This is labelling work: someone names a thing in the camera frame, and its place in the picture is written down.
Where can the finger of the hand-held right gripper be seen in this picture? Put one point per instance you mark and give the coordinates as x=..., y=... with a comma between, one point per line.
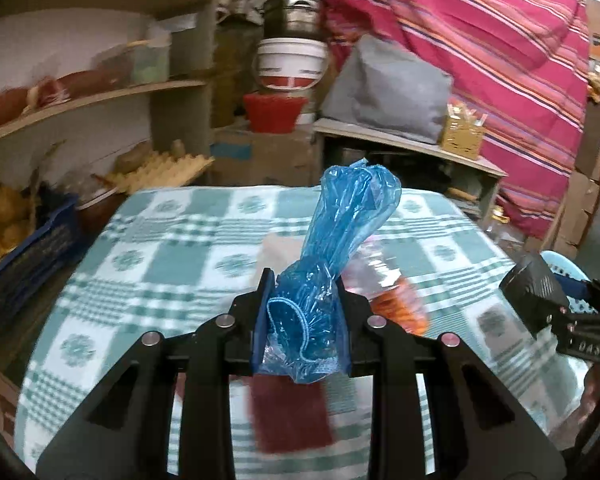
x=532, y=290

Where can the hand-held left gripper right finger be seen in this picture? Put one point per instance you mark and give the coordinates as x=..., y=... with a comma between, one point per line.
x=358, y=332

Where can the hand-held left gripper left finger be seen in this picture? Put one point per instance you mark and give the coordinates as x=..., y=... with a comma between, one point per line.
x=261, y=332

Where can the light blue plastic basket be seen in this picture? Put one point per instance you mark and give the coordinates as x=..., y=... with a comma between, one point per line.
x=562, y=262

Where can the orange clear snack wrapper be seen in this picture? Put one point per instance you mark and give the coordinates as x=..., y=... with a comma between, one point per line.
x=405, y=310

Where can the beige paper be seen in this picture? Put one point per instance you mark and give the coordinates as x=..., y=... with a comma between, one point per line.
x=280, y=255

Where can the dark red wrapper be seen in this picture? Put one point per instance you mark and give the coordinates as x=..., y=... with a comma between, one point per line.
x=290, y=415

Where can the blue plastic bag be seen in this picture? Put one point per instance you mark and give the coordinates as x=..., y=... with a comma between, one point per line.
x=340, y=220

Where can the yellow oil bottle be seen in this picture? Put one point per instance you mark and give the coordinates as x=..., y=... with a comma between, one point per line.
x=501, y=215

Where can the wooden rolling pin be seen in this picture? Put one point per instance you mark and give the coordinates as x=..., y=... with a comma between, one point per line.
x=462, y=193

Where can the green white checkered tablecloth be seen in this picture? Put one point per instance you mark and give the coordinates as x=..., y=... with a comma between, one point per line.
x=155, y=260

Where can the yellow cutout holder box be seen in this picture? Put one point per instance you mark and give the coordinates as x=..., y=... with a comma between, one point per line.
x=462, y=137

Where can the brown cardboard box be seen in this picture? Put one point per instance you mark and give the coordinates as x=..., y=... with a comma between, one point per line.
x=270, y=157

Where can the yellow egg tray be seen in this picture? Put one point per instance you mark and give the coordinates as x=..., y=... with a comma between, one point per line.
x=165, y=170

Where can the grey low cabinet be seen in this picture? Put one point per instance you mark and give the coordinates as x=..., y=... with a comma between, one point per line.
x=405, y=142

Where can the brown clay pot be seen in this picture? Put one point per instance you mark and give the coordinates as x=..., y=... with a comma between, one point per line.
x=97, y=210

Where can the brown potato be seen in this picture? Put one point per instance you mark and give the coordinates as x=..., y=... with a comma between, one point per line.
x=135, y=157

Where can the red plastic basin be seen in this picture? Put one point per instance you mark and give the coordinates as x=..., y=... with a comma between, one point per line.
x=272, y=112

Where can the pink striped cloth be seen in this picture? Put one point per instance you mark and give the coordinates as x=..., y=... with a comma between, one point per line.
x=480, y=60

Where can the blue plastic crate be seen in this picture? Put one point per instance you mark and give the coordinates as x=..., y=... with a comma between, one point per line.
x=35, y=260

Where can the grey fabric bag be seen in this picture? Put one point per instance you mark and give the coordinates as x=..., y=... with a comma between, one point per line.
x=390, y=90

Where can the yellowish large jug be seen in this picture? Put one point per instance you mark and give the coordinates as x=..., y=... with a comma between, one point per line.
x=235, y=65

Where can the white bucket red label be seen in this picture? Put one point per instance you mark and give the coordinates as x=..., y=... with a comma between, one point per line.
x=290, y=62

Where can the yellow produce pile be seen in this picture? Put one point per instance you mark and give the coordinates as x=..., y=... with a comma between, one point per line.
x=2, y=220

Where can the clear plastic storage container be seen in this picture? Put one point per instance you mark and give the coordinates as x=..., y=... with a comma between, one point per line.
x=150, y=62

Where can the brown rounded bundle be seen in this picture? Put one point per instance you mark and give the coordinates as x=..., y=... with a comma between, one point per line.
x=2, y=105
x=80, y=80

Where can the metal cooking pot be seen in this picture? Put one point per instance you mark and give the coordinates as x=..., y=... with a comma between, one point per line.
x=292, y=15

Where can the wooden wall shelf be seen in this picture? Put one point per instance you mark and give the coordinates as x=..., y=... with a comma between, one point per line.
x=180, y=90

